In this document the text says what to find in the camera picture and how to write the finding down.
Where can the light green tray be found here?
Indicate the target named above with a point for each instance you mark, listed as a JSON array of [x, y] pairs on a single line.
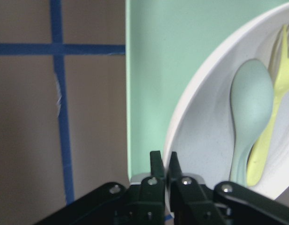
[[166, 43]]

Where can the white round plate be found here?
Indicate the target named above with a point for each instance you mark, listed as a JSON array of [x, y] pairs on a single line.
[[201, 130]]

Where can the light blue plastic spoon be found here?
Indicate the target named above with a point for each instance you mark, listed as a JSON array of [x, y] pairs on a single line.
[[251, 100]]

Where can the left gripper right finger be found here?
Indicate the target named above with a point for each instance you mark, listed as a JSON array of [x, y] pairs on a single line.
[[174, 173]]

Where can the brown paper table cover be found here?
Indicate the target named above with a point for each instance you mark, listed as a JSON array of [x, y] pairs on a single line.
[[62, 118]]

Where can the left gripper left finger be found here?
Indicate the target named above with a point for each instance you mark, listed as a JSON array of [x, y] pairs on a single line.
[[157, 169]]

